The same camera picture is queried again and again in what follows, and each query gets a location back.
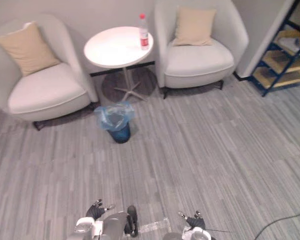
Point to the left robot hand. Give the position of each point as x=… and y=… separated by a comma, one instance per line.
x=96, y=211

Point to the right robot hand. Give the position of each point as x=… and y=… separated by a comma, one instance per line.
x=195, y=221

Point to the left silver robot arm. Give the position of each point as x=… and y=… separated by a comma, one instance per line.
x=86, y=227

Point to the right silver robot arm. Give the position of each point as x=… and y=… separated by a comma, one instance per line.
x=196, y=233

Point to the small blue bin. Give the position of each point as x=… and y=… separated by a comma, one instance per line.
x=120, y=133

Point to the translucent blue bin bag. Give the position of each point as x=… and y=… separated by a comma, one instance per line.
x=114, y=116

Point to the round white tea table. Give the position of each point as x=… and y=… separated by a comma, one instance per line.
x=118, y=47

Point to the dark robot foot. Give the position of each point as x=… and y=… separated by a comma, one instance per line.
x=132, y=221

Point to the white armchair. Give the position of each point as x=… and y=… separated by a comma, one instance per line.
x=37, y=82
x=197, y=50

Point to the beige cushion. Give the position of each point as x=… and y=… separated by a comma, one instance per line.
x=27, y=50
x=194, y=26

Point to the plastic bottle with red label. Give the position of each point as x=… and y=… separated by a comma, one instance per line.
x=143, y=32

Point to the blue metal shelf rack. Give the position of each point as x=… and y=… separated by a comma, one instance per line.
x=283, y=52

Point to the white item on shelf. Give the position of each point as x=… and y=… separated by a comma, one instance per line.
x=293, y=43

